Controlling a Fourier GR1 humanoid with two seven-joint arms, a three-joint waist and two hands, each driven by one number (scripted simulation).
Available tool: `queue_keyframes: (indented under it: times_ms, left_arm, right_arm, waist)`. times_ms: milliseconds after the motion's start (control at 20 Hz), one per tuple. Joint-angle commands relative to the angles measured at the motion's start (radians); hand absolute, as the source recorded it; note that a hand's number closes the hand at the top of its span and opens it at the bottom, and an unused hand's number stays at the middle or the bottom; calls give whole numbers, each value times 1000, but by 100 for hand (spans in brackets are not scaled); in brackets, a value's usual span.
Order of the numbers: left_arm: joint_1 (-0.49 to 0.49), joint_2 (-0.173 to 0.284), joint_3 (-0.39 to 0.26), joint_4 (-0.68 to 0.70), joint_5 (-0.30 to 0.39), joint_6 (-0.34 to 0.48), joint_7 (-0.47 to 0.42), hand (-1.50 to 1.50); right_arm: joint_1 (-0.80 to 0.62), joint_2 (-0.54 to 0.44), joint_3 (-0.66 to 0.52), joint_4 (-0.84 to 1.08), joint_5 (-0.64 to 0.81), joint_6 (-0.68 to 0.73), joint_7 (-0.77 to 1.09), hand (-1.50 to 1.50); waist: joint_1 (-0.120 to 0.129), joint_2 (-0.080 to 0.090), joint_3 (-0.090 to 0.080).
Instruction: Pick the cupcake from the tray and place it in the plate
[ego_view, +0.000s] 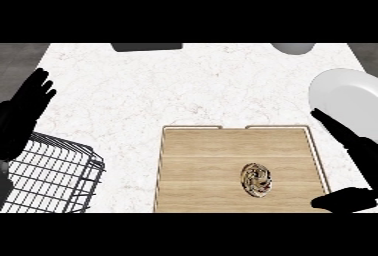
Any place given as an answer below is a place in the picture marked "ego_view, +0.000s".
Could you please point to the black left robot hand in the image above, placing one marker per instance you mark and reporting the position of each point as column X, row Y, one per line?
column 22, row 106

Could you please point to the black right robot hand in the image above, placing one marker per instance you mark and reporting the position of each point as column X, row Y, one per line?
column 355, row 150

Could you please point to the white round plate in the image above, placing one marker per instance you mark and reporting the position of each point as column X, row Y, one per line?
column 347, row 100

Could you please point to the brown swirled cupcake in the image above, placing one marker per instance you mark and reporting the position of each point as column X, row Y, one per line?
column 256, row 180

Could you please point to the pale wooden tray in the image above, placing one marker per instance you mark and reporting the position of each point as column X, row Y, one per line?
column 236, row 166

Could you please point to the dark grey flat appliance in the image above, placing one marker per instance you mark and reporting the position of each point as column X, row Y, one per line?
column 146, row 46

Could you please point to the grey round bowl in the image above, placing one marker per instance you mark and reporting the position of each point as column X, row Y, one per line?
column 293, row 48

